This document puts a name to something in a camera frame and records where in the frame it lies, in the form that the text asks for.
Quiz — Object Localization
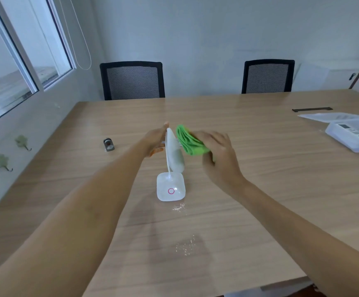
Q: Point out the person's left hand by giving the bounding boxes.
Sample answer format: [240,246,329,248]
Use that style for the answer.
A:
[141,121,170,158]

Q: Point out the person's right hand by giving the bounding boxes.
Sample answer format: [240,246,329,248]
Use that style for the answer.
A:
[193,130,246,186]

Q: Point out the green cleaning cloth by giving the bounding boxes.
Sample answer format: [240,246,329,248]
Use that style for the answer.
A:
[175,124,211,157]

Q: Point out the white table lamp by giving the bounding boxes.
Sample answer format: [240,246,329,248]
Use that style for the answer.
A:
[156,127,187,203]

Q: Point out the person's right forearm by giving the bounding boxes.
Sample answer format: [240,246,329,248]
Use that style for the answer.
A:
[229,177,359,297]

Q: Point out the person's left forearm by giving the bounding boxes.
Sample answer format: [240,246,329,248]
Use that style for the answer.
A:
[0,148,151,297]

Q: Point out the black mesh office chair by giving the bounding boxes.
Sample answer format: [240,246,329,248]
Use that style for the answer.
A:
[241,59,295,95]
[99,61,166,101]

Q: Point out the black flat bar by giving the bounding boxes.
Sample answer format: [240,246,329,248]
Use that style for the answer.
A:
[292,106,334,113]

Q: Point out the white paper sheet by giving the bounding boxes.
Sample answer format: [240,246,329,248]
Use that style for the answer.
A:
[298,112,359,124]

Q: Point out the white cabinet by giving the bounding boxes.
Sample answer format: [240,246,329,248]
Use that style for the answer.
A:
[292,60,359,97]

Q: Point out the white plastic box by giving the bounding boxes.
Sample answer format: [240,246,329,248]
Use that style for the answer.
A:
[325,117,359,153]

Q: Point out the white framed window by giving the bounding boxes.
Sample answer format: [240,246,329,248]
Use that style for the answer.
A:
[0,0,77,131]

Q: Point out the white blind cord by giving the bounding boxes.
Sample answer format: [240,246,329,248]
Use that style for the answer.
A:
[59,0,92,71]

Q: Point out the green leaf wall hook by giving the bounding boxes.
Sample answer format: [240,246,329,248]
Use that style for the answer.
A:
[0,154,14,172]
[14,135,33,152]

